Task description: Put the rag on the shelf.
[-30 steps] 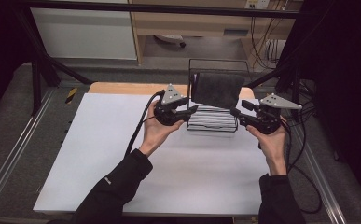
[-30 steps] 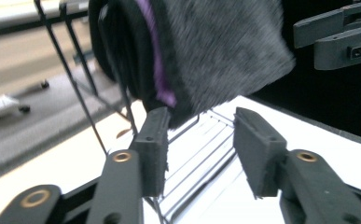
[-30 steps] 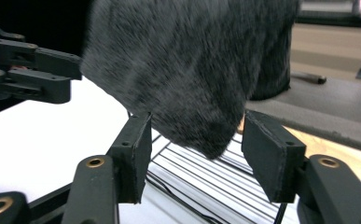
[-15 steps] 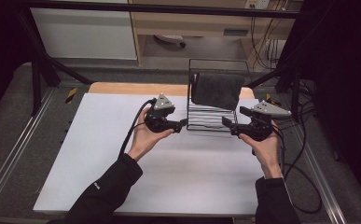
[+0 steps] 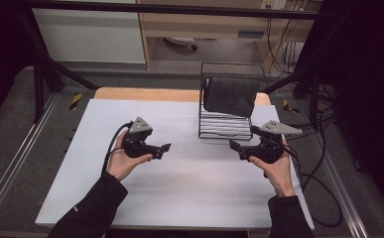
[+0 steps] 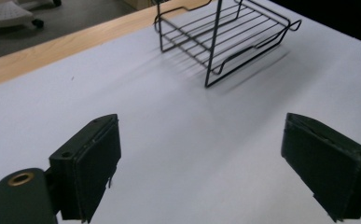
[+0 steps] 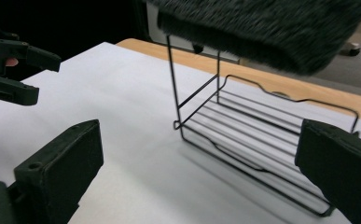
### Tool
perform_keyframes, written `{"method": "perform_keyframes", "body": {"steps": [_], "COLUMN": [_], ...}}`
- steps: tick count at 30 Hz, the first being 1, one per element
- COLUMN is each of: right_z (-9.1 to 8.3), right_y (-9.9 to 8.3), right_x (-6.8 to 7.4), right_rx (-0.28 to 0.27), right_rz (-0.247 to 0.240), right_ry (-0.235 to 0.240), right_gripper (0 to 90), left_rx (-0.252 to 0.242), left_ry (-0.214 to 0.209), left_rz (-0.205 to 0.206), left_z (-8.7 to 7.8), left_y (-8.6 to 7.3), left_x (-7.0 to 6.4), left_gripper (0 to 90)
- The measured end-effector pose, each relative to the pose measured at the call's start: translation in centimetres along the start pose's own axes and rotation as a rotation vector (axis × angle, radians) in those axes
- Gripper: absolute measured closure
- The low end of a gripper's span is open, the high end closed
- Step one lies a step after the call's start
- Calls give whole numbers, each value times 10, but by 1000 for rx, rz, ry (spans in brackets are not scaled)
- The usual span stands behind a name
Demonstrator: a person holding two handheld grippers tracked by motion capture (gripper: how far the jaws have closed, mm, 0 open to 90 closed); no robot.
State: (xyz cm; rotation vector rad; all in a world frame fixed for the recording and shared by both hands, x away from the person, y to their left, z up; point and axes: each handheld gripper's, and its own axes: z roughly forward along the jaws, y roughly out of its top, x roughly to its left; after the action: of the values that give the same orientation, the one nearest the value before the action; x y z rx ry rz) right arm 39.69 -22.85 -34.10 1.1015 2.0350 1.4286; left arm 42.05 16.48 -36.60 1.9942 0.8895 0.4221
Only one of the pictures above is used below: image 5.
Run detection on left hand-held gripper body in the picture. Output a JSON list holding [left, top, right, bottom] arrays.
[[121, 116, 157, 160]]

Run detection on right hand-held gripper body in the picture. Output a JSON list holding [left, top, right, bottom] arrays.
[[238, 119, 303, 165]]

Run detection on black wire rack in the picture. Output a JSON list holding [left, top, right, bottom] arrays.
[[197, 61, 267, 141]]

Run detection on dark grey towel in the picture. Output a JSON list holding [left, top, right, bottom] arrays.
[[202, 76, 262, 119]]

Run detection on person's left hand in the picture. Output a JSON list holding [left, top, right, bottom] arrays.
[[106, 130, 155, 182]]

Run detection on person's right hand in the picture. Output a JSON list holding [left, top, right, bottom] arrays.
[[248, 138, 297, 198]]

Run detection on yellow black tape strip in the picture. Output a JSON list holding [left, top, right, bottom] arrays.
[[282, 98, 300, 114], [68, 92, 83, 111]]

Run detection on black metal stand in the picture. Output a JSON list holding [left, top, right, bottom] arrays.
[[261, 63, 327, 131], [16, 9, 100, 124]]

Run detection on office chair base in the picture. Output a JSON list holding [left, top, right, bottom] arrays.
[[163, 36, 199, 52]]

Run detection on white cabinet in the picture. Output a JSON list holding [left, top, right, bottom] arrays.
[[31, 0, 147, 64]]

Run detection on wooden desk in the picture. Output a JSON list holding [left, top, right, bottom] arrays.
[[135, 0, 323, 69]]

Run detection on white power strip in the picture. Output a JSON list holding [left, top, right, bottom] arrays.
[[259, 0, 289, 11]]

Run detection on black metal crossbar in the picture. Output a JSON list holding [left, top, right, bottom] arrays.
[[15, 1, 331, 21]]

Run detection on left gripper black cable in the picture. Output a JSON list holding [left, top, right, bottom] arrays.
[[100, 121, 134, 176]]

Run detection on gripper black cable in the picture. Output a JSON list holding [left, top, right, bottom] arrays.
[[283, 143, 344, 229], [100, 121, 134, 176]]

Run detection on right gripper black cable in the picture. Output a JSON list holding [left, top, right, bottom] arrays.
[[283, 143, 344, 229]]

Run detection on hanging black cables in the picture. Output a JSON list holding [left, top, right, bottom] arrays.
[[266, 14, 311, 76]]

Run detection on aluminium rail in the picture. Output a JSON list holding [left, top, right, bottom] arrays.
[[0, 93, 61, 227], [312, 130, 370, 238]]

